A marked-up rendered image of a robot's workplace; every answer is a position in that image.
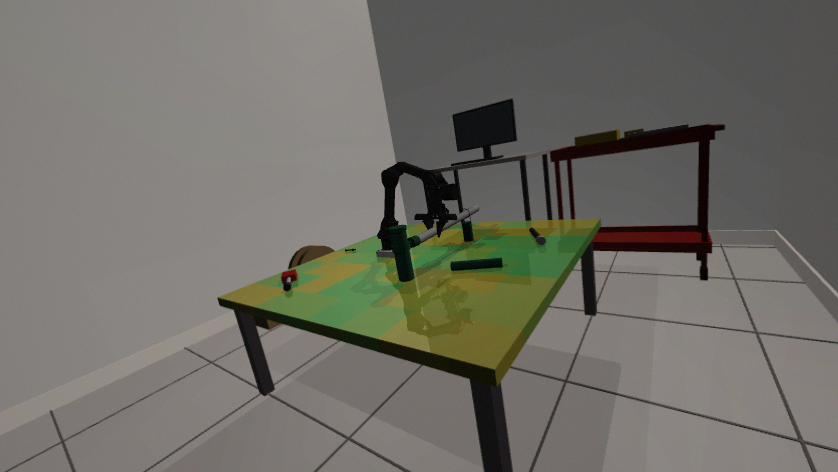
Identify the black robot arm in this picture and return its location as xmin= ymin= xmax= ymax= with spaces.
xmin=377 ymin=162 xmax=459 ymax=251

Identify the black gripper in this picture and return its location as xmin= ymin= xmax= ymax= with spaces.
xmin=415 ymin=201 xmax=457 ymax=237

